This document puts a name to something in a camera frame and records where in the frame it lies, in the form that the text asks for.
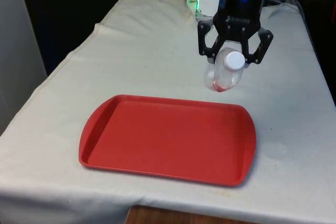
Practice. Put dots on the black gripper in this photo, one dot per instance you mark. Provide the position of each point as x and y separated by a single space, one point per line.
242 9

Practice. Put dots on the clear plastic bottle white cap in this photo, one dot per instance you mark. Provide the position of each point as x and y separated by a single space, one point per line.
225 75

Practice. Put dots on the red tray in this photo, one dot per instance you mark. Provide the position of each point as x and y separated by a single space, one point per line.
170 140

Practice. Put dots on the pale locker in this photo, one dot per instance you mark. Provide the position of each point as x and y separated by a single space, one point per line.
18 51

